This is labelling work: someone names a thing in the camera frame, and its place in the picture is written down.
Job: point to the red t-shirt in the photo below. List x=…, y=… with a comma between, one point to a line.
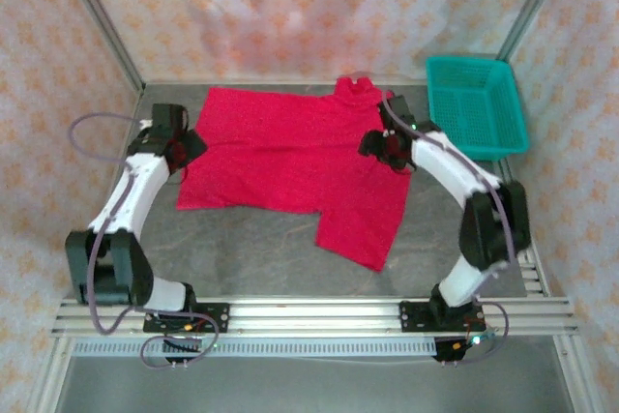
x=290, y=156

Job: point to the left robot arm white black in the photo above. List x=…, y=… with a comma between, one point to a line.
x=130, y=190

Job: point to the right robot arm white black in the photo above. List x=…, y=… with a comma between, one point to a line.
x=445, y=161

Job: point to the teal plastic mesh basket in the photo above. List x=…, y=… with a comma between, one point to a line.
x=474, y=108

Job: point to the patterned white cloth backdrop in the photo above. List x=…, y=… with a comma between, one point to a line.
x=309, y=7

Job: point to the aluminium table end rail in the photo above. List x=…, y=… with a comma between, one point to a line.
x=266, y=81

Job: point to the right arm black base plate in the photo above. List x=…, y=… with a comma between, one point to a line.
x=411, y=316

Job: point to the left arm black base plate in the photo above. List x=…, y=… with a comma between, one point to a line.
x=217, y=318

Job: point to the aluminium frame leg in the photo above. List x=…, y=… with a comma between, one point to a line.
x=49, y=379
x=578, y=379

